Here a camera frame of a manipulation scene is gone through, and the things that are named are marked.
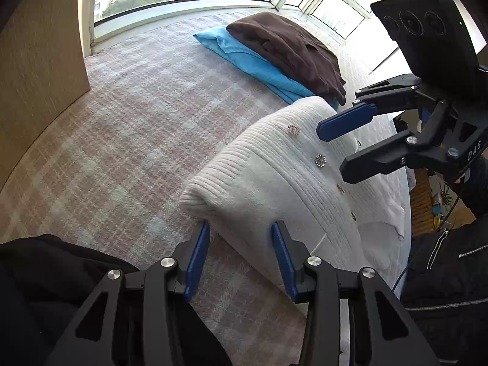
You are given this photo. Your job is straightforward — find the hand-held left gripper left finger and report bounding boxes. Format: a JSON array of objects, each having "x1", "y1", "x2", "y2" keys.
[{"x1": 45, "y1": 221, "x2": 211, "y2": 366}]

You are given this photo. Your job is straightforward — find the black cable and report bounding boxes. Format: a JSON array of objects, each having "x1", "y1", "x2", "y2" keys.
[{"x1": 391, "y1": 183, "x2": 464, "y2": 290}]

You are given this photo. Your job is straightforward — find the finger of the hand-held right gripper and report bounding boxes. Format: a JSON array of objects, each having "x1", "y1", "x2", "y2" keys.
[
  {"x1": 316, "y1": 74, "x2": 424, "y2": 141},
  {"x1": 339, "y1": 131, "x2": 424, "y2": 184}
]

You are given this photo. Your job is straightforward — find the yellow slatted object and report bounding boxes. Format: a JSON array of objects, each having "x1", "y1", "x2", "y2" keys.
[{"x1": 411, "y1": 168, "x2": 436, "y2": 237}]

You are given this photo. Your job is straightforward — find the cream knit cardigan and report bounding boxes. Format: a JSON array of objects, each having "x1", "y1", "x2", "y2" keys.
[{"x1": 179, "y1": 96, "x2": 407, "y2": 319}]

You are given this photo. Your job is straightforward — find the folded blue garment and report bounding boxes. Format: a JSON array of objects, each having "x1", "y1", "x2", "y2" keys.
[{"x1": 193, "y1": 26, "x2": 340, "y2": 111}]

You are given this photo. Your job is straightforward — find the large light wooden board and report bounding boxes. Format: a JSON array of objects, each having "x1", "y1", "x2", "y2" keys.
[{"x1": 0, "y1": 0, "x2": 92, "y2": 191}]

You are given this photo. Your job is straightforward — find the pink checked blanket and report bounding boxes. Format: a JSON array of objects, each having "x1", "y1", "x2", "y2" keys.
[{"x1": 0, "y1": 9, "x2": 412, "y2": 366}]

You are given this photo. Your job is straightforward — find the dark navy garment pile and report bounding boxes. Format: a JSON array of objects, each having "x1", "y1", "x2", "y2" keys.
[{"x1": 0, "y1": 234, "x2": 233, "y2": 366}]

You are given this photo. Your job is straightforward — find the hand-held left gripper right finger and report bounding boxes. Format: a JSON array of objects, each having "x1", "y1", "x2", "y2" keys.
[{"x1": 271, "y1": 220, "x2": 443, "y2": 366}]

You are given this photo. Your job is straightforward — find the white window frame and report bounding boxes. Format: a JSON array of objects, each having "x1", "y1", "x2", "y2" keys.
[{"x1": 78, "y1": 0, "x2": 488, "y2": 77}]

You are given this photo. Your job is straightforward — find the folded brown garment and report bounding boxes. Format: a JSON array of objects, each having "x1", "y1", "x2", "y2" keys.
[{"x1": 226, "y1": 11, "x2": 347, "y2": 105}]

